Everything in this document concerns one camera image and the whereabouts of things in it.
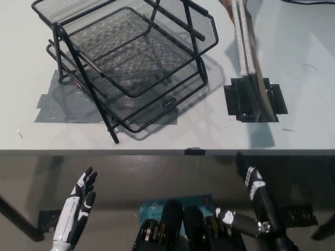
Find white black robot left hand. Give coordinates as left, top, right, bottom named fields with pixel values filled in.
left=51, top=166, right=98, bottom=251

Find brown spiral notebook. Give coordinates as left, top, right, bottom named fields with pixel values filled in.
left=224, top=0, right=280, bottom=123

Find black mesh file tray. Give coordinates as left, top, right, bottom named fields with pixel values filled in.
left=31, top=0, right=219, bottom=144

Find black floor tape patch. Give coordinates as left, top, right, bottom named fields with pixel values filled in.
left=38, top=209, right=63, bottom=232
left=284, top=205, right=319, bottom=227

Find grey tape patch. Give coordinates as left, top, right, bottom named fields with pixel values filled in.
left=33, top=69, right=178, bottom=123

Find black teal robot body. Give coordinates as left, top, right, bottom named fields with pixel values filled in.
left=132, top=195, right=247, bottom=251

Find black cable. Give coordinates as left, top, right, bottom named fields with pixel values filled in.
left=281, top=0, right=335, bottom=5

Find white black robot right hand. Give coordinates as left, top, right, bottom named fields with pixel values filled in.
left=215, top=152, right=300, bottom=251

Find small black tape strip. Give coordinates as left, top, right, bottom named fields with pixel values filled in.
left=184, top=147, right=206, bottom=156

